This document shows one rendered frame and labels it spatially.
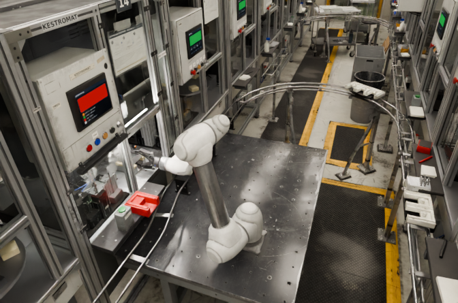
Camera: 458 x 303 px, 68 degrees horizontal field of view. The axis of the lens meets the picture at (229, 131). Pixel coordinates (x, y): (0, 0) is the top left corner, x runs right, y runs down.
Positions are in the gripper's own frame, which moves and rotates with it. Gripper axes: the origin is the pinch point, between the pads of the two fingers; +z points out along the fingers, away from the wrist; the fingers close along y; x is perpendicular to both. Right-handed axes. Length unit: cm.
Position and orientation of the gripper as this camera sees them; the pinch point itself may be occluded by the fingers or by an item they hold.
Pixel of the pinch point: (135, 156)
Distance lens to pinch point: 237.8
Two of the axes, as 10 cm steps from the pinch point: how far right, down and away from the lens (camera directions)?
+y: -0.3, -8.5, -5.2
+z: -9.4, -1.6, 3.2
